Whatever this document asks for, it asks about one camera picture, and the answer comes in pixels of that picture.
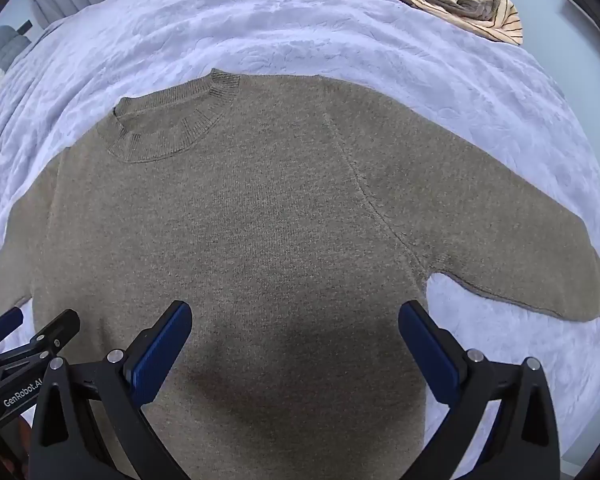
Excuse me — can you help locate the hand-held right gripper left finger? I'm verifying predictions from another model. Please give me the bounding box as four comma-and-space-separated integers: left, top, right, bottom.
28, 301, 193, 480

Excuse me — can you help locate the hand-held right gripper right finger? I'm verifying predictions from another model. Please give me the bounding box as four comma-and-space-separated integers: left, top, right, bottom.
398, 301, 561, 480

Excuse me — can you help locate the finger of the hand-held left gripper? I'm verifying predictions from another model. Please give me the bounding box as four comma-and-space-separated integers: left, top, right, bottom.
0, 307, 24, 358
0, 309, 81, 376

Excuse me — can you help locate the olive brown knit sweater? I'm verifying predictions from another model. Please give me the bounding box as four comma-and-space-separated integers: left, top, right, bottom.
0, 68, 600, 480

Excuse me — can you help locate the grey upholstered sofa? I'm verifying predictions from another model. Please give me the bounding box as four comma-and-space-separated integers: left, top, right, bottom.
0, 20, 33, 68

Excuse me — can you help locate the light lavender fleece blanket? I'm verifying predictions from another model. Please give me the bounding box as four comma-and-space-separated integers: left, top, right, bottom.
0, 0, 600, 466

